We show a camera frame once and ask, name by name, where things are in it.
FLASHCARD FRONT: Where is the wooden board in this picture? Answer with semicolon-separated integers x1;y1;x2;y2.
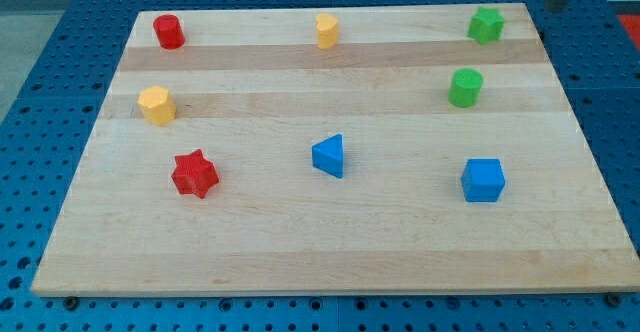
32;3;639;297

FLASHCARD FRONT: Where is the green star block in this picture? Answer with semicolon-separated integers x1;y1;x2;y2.
467;6;505;45

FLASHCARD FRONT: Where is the green cylinder block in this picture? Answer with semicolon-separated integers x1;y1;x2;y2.
447;68;484;108

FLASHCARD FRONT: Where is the blue triangle block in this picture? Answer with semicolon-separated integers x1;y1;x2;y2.
311;134;344;179

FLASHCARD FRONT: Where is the blue cube block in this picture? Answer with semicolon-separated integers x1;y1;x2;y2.
461;158;506;203

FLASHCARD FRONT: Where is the red cylinder block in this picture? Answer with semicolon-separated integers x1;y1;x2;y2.
153;14;185;50

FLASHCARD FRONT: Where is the red star block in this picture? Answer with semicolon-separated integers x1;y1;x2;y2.
171;149;219;199

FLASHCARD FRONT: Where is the yellow hexagon block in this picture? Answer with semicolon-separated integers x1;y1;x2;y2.
137;86;177;126

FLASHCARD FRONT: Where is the yellow heart block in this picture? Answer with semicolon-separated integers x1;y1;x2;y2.
315;13;339;50

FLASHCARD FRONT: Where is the red object at edge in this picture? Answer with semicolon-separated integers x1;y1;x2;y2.
618;14;640;49

